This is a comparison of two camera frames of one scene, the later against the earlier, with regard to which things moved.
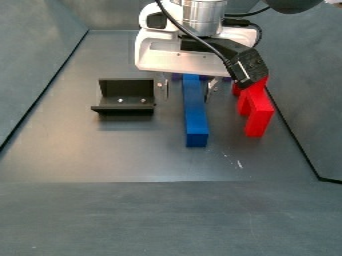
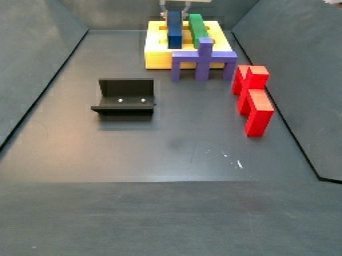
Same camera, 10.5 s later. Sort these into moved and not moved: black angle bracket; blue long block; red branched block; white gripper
Moved: blue long block; white gripper
Not moved: black angle bracket; red branched block
